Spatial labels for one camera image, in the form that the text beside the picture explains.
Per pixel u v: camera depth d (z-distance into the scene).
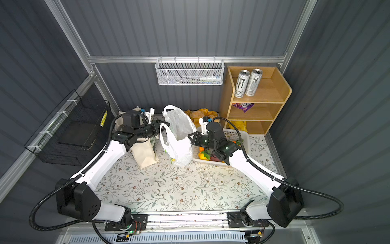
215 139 0.58
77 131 0.75
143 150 0.86
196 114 1.10
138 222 0.72
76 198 0.41
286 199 0.40
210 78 0.90
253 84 0.81
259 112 1.01
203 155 0.90
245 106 0.99
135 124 0.64
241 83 0.78
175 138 0.74
